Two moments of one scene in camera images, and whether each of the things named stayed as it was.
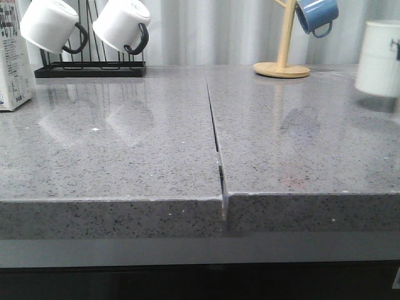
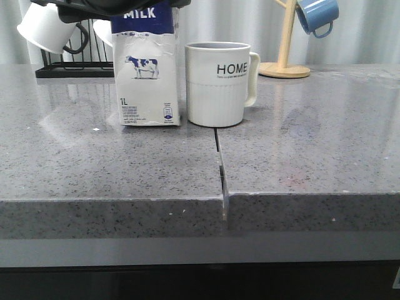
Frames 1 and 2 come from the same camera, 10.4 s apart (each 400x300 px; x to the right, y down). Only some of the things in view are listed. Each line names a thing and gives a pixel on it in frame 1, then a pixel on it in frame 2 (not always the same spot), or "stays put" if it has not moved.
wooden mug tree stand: [281, 69] stays put
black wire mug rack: [88, 69] stays put
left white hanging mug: [54, 25] stays put
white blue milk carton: [15, 88] -> [147, 62]
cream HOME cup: [378, 71] -> [222, 78]
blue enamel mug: [316, 16] stays put
